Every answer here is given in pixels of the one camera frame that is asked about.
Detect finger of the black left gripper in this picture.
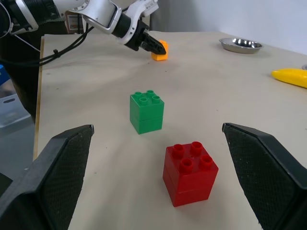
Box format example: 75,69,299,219
142,33,167,55

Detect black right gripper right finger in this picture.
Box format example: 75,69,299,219
222,122,307,230

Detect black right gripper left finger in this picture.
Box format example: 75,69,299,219
0,124,95,230

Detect orange toy brick cube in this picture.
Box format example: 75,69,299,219
151,39,169,62

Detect white box with orange label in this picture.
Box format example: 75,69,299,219
66,13,80,33

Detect green toy brick cube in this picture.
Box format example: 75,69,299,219
129,90,165,135

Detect red toy brick cube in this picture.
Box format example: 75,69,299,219
162,141,219,207

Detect round metal dish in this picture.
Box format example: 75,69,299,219
218,37,264,54

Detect clear plastic storage box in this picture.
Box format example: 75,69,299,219
0,95,32,129

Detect yellow toy banana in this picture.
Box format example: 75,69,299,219
271,68,307,89

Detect black robot body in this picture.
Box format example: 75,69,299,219
0,14,84,122

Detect blue object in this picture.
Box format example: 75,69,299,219
0,64,11,85

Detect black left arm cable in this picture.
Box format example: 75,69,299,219
0,25,95,68

